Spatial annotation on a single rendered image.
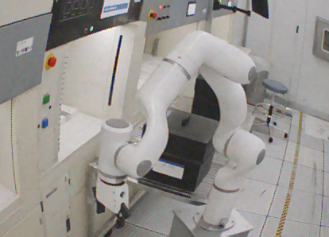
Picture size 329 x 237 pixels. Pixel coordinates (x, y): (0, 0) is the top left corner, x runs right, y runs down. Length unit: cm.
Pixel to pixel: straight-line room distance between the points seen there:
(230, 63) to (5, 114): 80
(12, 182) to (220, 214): 88
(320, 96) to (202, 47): 511
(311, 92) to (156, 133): 523
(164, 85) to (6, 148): 69
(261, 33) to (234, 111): 470
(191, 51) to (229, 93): 28
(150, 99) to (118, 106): 112
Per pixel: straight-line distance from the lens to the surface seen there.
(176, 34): 362
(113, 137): 112
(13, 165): 155
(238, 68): 130
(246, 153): 157
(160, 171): 202
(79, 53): 232
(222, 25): 504
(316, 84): 620
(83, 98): 236
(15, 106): 143
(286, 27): 608
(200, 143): 190
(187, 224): 177
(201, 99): 279
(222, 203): 171
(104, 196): 124
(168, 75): 118
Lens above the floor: 177
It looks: 22 degrees down
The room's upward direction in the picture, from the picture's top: 10 degrees clockwise
